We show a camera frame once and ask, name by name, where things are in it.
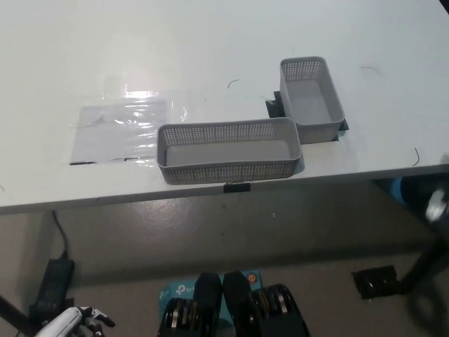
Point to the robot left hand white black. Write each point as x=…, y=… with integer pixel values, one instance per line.
x=66, y=321

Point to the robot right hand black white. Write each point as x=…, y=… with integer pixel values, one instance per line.
x=437, y=207

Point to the grey perforated plastic basket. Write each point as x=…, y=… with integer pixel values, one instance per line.
x=308, y=105
x=228, y=172

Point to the robot left body block black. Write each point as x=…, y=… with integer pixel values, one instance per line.
x=207, y=291

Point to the black power adapter brick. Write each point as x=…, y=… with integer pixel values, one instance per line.
x=54, y=284

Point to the blue object under table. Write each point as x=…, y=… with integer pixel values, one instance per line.
x=396, y=189

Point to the teal tp-link carton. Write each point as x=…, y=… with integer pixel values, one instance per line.
x=179, y=288

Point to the black tape patch on table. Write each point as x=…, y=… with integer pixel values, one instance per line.
x=275, y=105

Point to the clear plastic sheet over paper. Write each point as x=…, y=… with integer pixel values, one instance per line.
x=115, y=133

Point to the black tape piece table edge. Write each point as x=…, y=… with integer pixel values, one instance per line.
x=236, y=187

